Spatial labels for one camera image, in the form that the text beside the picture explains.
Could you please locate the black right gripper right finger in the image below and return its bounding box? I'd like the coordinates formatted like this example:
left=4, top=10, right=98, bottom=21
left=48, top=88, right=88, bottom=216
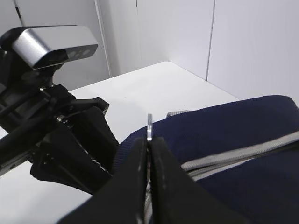
left=150, top=137, right=248, bottom=224

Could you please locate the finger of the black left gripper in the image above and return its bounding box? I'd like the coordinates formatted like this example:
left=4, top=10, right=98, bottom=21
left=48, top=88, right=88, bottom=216
left=30, top=134, right=111, bottom=194
left=71, top=107, right=119, bottom=173

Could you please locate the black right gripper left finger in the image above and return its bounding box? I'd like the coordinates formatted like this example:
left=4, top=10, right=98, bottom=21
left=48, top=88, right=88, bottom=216
left=59, top=138, right=147, bottom=224

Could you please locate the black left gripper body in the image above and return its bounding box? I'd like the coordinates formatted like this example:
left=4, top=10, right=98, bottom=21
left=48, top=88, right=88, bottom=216
left=0, top=50, right=109, bottom=163

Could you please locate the navy insulated lunch bag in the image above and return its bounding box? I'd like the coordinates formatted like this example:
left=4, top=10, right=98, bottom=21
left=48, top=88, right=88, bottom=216
left=113, top=95, right=299, bottom=224

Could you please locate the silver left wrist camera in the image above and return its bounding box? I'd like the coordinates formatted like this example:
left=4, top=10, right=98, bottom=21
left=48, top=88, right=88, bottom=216
left=0, top=25, right=98, bottom=70

